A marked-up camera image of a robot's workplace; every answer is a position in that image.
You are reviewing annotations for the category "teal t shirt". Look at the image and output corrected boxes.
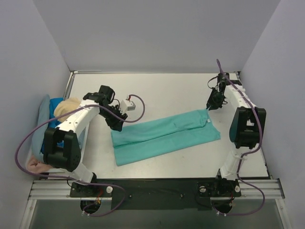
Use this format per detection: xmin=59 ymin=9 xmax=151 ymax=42
xmin=111 ymin=109 xmax=221 ymax=166

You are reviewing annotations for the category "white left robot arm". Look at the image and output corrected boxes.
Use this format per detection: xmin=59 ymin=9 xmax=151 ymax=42
xmin=43 ymin=85 xmax=127 ymax=197

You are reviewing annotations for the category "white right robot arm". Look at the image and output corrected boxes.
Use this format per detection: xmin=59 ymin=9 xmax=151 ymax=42
xmin=206 ymin=73 xmax=266 ymax=195

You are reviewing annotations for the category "light blue t shirt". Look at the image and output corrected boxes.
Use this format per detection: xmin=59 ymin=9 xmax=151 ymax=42
xmin=30 ymin=94 xmax=85 ymax=158

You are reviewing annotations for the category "pink t shirt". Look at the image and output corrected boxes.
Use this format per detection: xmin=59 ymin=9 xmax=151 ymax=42
xmin=26 ymin=155 xmax=61 ymax=175

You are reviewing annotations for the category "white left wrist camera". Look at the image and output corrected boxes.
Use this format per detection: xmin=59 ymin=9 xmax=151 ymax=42
xmin=119 ymin=95 xmax=136 ymax=114

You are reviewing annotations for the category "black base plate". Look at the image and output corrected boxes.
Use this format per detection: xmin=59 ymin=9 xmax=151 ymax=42
xmin=70 ymin=178 xmax=241 ymax=210

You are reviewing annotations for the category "aluminium frame rail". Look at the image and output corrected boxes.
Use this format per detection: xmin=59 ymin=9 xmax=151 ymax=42
xmin=28 ymin=179 xmax=285 ymax=200

